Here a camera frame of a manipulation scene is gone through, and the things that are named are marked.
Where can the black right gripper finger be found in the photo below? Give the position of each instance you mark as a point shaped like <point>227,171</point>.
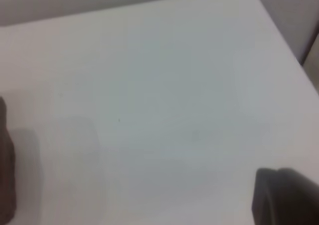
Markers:
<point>286,200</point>

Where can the black wicker basket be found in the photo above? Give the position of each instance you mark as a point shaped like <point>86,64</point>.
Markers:
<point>6,172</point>

